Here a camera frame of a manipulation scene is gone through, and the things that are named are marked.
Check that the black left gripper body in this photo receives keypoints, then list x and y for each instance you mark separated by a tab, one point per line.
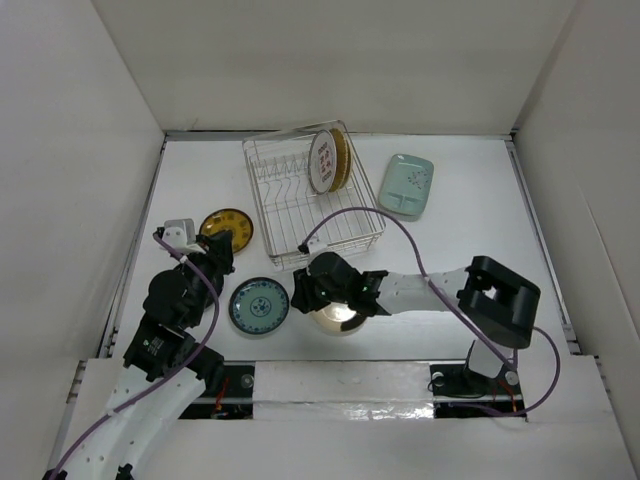
213	261

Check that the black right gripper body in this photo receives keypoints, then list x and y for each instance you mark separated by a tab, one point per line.
314	294

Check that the blue floral round plate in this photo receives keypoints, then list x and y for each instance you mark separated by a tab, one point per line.
258	306

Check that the white plate red characters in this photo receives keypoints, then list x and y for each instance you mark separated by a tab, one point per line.
322	162

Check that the yellow woven pattern plate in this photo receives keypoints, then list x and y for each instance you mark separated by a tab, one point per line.
343	162

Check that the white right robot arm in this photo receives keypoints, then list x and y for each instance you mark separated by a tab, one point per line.
495	303

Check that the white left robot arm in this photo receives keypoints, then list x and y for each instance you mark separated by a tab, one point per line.
164	368

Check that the light green rectangular dish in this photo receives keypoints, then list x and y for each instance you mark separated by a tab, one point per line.
406	186

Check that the cream plate brown smear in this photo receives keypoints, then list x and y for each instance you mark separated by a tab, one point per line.
337	319

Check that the yellow brown patterned plate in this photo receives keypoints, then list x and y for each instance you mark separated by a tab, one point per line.
237	222

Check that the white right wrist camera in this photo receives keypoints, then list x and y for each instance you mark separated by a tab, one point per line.
312	247

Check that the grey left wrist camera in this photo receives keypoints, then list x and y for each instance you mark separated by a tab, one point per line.
178	233

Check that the metal wire dish rack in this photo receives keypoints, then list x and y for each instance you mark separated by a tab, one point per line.
288	207

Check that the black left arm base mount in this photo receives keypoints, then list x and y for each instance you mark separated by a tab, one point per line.
232	401

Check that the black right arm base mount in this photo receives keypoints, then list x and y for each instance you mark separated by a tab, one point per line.
459	393

